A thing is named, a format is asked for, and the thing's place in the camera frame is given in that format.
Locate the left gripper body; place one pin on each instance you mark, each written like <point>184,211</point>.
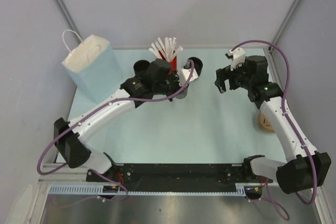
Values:
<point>171,83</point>

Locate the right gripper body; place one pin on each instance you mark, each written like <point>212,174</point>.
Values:
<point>238,77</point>

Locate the black coffee cup stack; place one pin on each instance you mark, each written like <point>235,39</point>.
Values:
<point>140,67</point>

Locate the single black coffee cup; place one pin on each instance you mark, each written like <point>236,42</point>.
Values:
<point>182,94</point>

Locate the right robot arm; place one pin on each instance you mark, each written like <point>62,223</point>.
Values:
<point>305,167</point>

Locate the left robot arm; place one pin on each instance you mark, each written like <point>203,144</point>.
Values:
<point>150,79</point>

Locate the red straw holder cup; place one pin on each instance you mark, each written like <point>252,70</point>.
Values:
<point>173,63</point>

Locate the white wrapped straws bundle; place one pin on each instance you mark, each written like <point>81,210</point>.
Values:
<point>165,49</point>

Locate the brown cardboard cup carrier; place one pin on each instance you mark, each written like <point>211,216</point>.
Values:
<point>264,124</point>

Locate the light blue paper bag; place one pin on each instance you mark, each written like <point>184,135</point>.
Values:
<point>93,67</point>

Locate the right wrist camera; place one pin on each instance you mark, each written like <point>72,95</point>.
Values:
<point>237,57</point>

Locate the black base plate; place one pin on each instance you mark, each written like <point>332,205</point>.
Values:
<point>181,176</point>

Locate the grey slotted cable duct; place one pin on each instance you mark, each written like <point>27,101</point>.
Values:
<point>106,190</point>

